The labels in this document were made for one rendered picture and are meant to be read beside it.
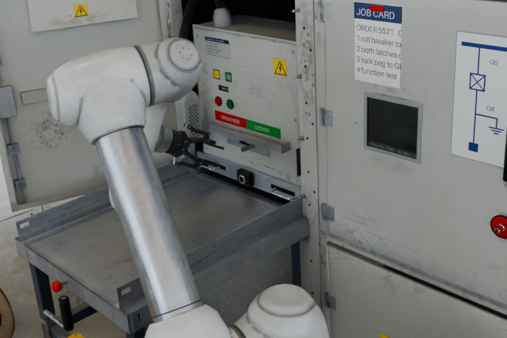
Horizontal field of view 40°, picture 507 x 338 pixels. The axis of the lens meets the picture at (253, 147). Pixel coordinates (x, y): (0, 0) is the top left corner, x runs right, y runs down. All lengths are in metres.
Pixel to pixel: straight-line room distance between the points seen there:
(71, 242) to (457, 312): 1.14
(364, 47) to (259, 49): 0.47
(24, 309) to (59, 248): 1.39
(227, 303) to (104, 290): 0.37
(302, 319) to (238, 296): 0.76
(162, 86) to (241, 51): 0.86
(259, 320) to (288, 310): 0.06
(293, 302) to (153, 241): 0.29
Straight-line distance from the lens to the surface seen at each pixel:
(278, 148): 2.19
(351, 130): 1.93
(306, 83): 2.02
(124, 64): 1.42
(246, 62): 2.26
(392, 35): 1.77
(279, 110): 2.20
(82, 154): 2.52
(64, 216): 2.33
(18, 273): 3.88
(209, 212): 2.28
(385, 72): 1.81
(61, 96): 1.40
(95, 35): 2.43
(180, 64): 1.41
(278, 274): 2.20
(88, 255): 2.13
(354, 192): 1.99
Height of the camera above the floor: 1.86
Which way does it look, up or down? 21 degrees down
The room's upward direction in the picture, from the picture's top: 3 degrees counter-clockwise
